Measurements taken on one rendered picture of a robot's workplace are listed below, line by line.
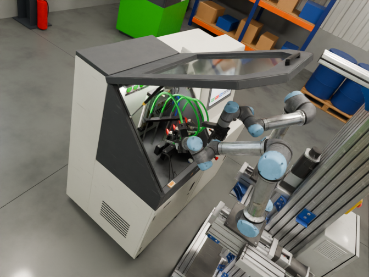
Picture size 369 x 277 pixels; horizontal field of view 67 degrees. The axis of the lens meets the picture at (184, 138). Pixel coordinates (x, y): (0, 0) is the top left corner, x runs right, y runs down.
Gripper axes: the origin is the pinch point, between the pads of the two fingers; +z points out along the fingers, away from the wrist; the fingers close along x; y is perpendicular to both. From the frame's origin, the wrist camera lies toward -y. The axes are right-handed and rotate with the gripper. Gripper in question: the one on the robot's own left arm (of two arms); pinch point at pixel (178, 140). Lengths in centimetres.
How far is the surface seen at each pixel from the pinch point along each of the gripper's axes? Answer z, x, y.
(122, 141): 6.1, -33.8, -4.5
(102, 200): 59, -53, 39
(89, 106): 17, -51, -30
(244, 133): 213, 161, 11
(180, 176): 15.1, 2.1, 25.1
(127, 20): 355, 31, -227
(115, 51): 10, -30, -61
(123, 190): 30, -37, 30
